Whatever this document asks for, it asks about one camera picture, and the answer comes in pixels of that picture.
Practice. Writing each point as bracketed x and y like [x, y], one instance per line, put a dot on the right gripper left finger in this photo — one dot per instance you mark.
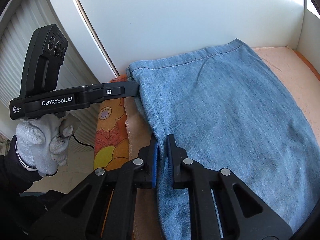
[102, 206]

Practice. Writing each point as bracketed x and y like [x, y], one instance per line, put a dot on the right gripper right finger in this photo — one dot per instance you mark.
[221, 205]

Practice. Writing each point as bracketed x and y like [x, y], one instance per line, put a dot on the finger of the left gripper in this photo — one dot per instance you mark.
[129, 89]

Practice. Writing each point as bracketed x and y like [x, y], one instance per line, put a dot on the blue denim pants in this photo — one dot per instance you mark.
[225, 129]

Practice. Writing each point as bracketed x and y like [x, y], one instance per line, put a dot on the left black sleeve forearm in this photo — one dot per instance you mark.
[15, 178]

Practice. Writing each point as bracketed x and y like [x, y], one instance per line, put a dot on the left gloved hand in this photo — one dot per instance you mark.
[42, 144]

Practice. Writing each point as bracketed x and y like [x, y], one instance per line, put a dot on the orange floral bedsheet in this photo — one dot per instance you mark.
[121, 130]

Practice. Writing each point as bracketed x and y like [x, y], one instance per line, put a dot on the white wardrobe cabinet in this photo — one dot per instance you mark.
[110, 34]

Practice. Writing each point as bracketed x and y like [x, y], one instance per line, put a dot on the white radiator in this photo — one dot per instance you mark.
[66, 70]

